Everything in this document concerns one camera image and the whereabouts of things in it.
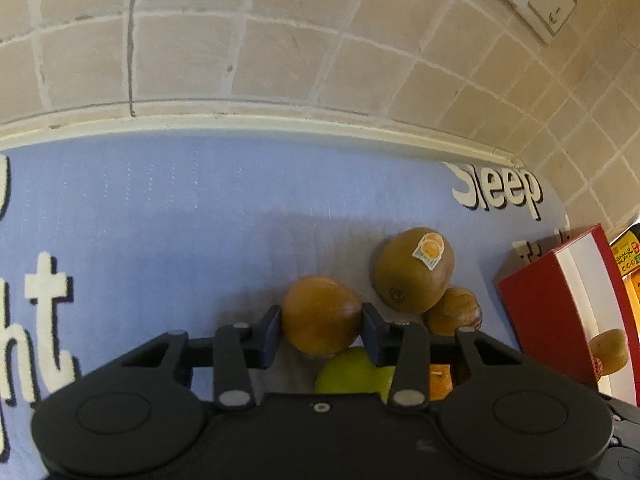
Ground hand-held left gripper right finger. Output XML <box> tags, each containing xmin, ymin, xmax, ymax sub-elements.
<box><xmin>361</xmin><ymin>302</ymin><xmax>527</xmax><ymax>409</ymax></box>

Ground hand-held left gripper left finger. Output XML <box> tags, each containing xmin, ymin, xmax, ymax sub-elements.
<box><xmin>120</xmin><ymin>304</ymin><xmax>283</xmax><ymax>409</ymax></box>

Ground round orange-brown fruit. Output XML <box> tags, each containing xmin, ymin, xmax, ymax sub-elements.
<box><xmin>281</xmin><ymin>275</ymin><xmax>364</xmax><ymax>357</ymax></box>

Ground red box with white inside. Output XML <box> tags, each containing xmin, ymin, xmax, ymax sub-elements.
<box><xmin>494</xmin><ymin>223</ymin><xmax>640</xmax><ymax>407</ymax></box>

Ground green apple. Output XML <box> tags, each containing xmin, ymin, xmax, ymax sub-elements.
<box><xmin>313</xmin><ymin>347</ymin><xmax>397</xmax><ymax>404</ymax></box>

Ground brown kiwi with sticker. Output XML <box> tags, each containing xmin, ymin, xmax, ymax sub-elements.
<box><xmin>373</xmin><ymin>227</ymin><xmax>456</xmax><ymax>314</ymax></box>

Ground orange fruit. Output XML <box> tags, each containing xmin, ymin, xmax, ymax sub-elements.
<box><xmin>428</xmin><ymin>363</ymin><xmax>454</xmax><ymax>402</ymax></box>

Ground small striped brown fruit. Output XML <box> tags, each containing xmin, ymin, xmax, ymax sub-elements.
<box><xmin>423</xmin><ymin>287</ymin><xmax>484</xmax><ymax>337</ymax></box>

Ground blue mat with white letters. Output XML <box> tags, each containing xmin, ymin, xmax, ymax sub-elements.
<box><xmin>0</xmin><ymin>129</ymin><xmax>575</xmax><ymax>480</ymax></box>

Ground yellow printed package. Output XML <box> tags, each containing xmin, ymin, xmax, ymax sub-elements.
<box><xmin>609</xmin><ymin>232</ymin><xmax>640</xmax><ymax>277</ymax></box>

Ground white wall socket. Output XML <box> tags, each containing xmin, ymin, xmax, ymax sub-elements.
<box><xmin>527</xmin><ymin>0</ymin><xmax>578</xmax><ymax>38</ymax></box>

